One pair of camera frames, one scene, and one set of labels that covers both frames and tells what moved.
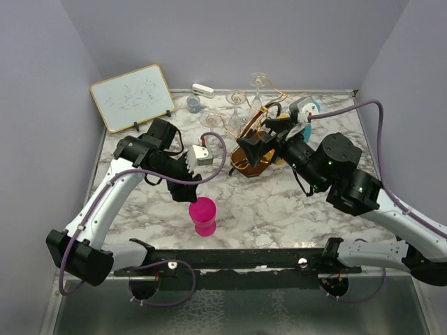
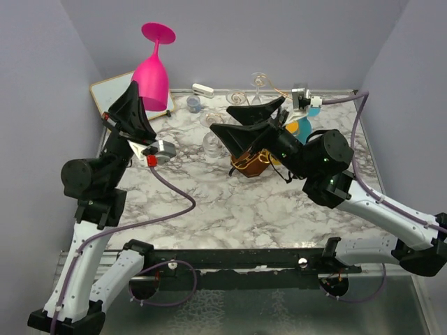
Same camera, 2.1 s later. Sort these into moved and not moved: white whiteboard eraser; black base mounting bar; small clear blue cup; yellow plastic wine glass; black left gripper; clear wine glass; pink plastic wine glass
Moved: pink plastic wine glass; yellow plastic wine glass; black left gripper
Not moved: black base mounting bar; white whiteboard eraser; small clear blue cup; clear wine glass
